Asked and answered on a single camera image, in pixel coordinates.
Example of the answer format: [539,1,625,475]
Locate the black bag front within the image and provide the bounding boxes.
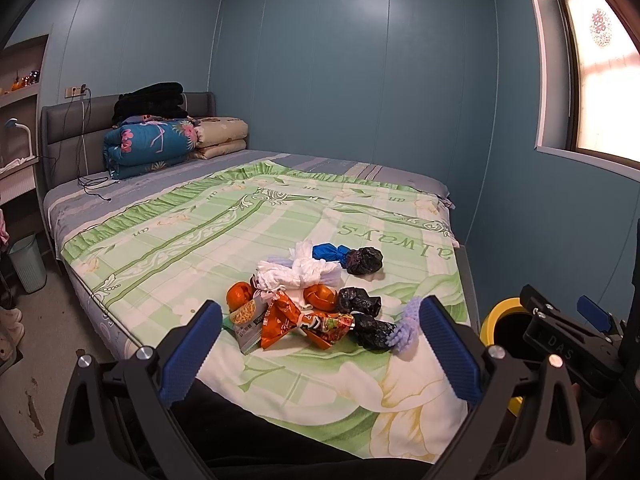
[349,312,396,351]

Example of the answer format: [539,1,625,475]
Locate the black bag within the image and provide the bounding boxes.
[349,312,396,351]
[336,287,382,318]
[345,247,383,276]

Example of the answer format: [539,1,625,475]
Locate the yellow rimmed black trash bin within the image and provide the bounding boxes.
[478,297,532,418]

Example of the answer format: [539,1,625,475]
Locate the person right hand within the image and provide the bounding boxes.
[572,382,634,454]

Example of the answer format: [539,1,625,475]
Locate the green floral bed quilt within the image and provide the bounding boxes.
[46,159,469,463]

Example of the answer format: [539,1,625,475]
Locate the bed with grey headboard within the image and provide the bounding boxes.
[40,91,482,361]

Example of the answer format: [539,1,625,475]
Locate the pink slippers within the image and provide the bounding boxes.
[0,309,25,361]

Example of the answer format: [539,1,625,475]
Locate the light green waste basket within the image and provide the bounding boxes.
[9,234,47,294]

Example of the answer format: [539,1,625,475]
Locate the blue floral folded quilt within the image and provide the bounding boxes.
[103,116,198,180]

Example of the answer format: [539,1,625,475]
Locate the beige folded quilt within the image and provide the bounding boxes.
[192,117,248,159]

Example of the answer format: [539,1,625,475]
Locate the black clothing pile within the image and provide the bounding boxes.
[112,82,188,126]

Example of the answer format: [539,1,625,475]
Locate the arched window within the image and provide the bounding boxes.
[530,0,639,180]

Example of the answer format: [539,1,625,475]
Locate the white shelf unit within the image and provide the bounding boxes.
[0,35,48,242]

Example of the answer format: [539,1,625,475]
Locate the black charging cable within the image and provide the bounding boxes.
[49,86,122,204]

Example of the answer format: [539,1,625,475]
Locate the wall power socket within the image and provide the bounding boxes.
[64,84,88,99]

